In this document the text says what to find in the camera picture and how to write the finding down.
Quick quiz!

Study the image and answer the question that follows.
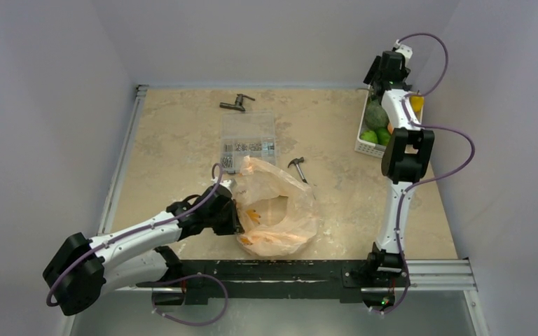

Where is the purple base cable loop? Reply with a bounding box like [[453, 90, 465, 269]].
[[151, 273, 230, 327]]

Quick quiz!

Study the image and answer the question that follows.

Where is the yellow fake fruit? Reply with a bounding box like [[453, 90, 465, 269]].
[[409, 95, 425, 114]]

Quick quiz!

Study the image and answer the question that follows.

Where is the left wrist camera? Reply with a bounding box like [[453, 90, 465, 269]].
[[220, 178, 237, 193]]

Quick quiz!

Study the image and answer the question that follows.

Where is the clear plastic screw organizer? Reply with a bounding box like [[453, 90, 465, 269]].
[[219, 111, 278, 174]]

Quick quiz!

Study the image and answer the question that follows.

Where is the black T-handle tool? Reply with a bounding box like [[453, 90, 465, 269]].
[[219, 93, 256, 113]]

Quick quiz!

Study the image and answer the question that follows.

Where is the green orange fake mango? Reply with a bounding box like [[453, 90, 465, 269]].
[[375, 127, 391, 147]]

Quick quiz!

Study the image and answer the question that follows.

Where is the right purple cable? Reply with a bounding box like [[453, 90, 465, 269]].
[[368, 32, 476, 316]]

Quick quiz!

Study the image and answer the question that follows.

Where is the green fake pear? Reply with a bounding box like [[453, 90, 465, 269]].
[[359, 130, 379, 144]]

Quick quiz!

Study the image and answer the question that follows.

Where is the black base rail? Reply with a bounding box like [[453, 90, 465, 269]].
[[137, 258, 404, 307]]

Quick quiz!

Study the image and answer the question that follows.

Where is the white plastic basket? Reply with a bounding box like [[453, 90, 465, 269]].
[[354, 87, 386, 158]]

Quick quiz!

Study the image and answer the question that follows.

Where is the small black hammer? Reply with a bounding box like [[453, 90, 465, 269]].
[[287, 157, 308, 183]]

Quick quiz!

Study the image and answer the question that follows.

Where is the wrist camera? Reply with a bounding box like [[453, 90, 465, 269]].
[[220, 178, 237, 193], [392, 39, 413, 62]]

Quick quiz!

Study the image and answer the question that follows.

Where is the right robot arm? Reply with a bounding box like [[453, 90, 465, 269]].
[[364, 48, 434, 285]]

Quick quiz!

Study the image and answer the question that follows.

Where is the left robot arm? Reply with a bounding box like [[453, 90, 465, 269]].
[[43, 179, 244, 316]]

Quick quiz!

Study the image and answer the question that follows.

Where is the orange plastic bag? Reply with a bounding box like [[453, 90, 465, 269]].
[[233, 156, 321, 258]]

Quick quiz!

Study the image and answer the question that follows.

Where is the green fake melon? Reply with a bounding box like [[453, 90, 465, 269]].
[[364, 100, 389, 130]]

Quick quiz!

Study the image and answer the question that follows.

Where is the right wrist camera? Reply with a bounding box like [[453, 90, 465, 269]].
[[392, 39, 413, 62]]

